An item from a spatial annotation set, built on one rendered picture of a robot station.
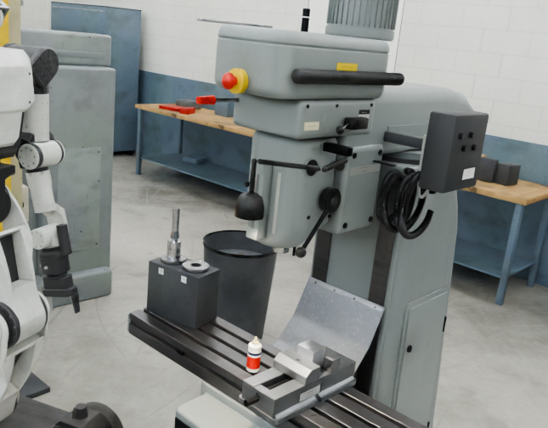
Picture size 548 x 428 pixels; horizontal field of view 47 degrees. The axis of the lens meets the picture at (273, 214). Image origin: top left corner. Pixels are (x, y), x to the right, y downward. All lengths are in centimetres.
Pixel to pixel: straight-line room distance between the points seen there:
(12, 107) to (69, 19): 777
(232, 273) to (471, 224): 303
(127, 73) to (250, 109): 744
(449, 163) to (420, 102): 39
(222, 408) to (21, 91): 107
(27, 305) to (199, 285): 53
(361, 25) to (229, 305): 237
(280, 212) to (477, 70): 456
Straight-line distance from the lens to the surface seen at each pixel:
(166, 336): 213
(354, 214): 186
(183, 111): 751
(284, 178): 166
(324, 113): 164
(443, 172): 173
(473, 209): 615
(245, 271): 374
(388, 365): 220
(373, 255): 209
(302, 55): 153
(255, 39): 154
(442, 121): 172
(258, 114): 166
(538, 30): 591
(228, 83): 153
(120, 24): 898
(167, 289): 219
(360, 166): 182
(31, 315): 197
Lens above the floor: 188
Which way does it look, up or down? 16 degrees down
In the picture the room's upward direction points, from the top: 6 degrees clockwise
